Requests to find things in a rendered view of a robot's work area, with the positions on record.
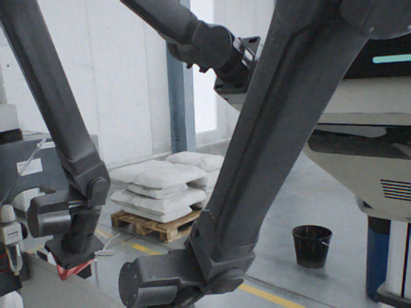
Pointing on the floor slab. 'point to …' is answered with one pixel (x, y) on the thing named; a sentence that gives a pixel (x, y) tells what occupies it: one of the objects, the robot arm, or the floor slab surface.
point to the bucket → (311, 245)
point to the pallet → (141, 225)
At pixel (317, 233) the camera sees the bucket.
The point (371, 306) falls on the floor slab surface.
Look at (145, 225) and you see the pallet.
